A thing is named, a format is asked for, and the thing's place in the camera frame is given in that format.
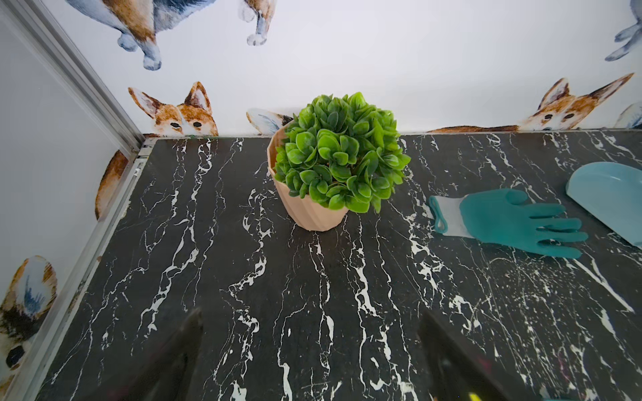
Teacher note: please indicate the teal rubber glove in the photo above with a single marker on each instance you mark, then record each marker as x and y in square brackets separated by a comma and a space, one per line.
[507, 217]

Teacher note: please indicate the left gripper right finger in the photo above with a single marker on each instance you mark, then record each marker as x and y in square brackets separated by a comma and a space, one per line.
[456, 372]

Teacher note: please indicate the green potted plant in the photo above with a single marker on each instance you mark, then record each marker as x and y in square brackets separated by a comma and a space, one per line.
[338, 155]

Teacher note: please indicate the light blue dustpan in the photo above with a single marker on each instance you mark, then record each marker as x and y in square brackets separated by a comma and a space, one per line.
[611, 192]

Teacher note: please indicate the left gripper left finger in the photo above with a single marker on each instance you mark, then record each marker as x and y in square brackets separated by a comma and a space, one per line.
[167, 374]

